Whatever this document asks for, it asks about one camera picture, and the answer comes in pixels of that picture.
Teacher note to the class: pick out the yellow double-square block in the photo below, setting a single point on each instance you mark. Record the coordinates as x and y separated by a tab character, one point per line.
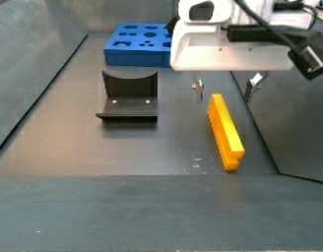
224	132

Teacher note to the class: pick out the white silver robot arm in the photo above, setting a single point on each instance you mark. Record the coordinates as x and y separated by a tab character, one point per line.
243	35

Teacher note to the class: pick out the blue shape-sorting board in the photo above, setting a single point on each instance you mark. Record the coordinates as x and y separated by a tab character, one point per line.
139	44

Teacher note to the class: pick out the black curved stand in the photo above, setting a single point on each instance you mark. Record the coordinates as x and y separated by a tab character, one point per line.
131	98

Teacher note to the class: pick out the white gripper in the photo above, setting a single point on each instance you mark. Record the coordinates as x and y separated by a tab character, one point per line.
202	49

